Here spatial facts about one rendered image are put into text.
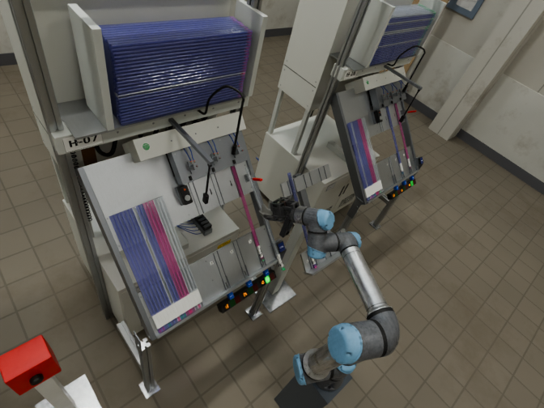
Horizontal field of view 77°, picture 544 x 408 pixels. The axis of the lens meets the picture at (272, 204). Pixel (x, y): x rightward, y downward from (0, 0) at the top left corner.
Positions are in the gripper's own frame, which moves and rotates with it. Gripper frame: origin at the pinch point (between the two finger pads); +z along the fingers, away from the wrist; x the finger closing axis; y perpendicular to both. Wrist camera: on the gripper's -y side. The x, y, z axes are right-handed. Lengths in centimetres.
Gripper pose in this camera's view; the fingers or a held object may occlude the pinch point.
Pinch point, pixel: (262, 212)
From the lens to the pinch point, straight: 152.1
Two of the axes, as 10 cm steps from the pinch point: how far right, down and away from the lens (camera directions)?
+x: -6.4, 3.8, -6.7
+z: -7.5, -1.3, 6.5
